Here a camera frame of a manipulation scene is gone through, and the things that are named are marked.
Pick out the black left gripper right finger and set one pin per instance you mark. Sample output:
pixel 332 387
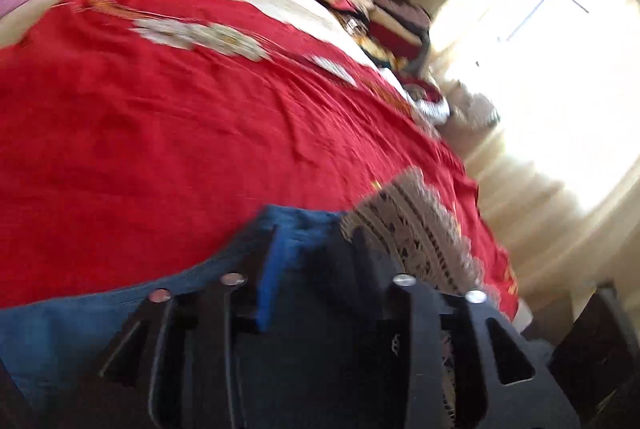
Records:
pixel 450 361

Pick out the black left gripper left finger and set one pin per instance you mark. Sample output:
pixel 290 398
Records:
pixel 172 364

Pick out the blue denim pants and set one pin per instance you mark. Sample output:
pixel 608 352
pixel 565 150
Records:
pixel 305 367

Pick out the red floral bed cover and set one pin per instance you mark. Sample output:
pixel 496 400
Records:
pixel 137 136

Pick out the pile of folded clothes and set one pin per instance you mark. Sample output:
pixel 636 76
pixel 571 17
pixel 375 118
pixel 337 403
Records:
pixel 395 35

